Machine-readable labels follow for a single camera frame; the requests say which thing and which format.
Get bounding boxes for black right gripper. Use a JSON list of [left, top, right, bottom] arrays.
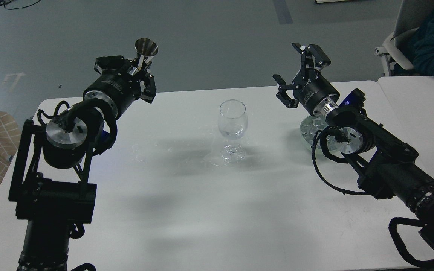
[[272, 43, 340, 116]]

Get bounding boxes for steel double jigger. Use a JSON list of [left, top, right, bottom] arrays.
[[127, 38, 159, 76]]

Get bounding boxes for white office chair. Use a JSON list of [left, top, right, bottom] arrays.
[[374, 0, 434, 76]]

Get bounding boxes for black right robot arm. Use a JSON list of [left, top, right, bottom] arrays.
[[273, 43, 434, 269]]

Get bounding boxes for black floor cables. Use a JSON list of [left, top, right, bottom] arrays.
[[0, 0, 41, 15]]

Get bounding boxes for clear ice cubes pile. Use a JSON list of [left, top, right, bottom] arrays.
[[302, 117, 340, 149]]

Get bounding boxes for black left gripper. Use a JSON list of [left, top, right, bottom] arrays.
[[83, 55, 157, 120]]

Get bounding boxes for clear wine glass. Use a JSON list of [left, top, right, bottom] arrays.
[[218, 99, 248, 163]]

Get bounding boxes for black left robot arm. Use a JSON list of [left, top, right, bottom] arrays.
[[8, 53, 156, 271]]

